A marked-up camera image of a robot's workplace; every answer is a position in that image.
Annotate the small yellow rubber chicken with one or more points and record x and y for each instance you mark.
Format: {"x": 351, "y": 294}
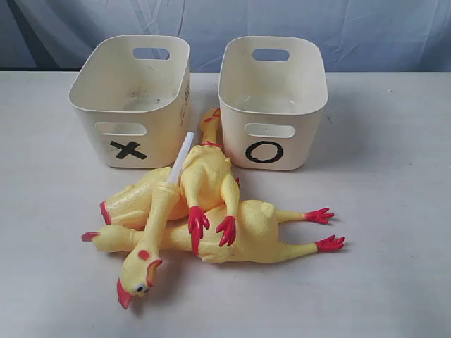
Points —
{"x": 207, "y": 181}

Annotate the headless yellow chicken body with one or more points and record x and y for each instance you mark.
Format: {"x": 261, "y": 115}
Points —
{"x": 131, "y": 206}

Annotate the white backdrop curtain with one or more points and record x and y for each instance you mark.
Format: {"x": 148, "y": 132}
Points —
{"x": 352, "y": 35}

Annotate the cream bin marked O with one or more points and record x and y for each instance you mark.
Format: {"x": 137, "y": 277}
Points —
{"x": 272, "y": 91}

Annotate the cream bin marked X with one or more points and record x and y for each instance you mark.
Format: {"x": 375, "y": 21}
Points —
{"x": 132, "y": 96}

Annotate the broken chicken head with tube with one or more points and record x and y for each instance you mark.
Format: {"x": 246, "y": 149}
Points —
{"x": 139, "y": 267}

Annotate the large yellow rubber chicken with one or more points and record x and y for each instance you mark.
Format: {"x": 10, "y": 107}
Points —
{"x": 257, "y": 236}

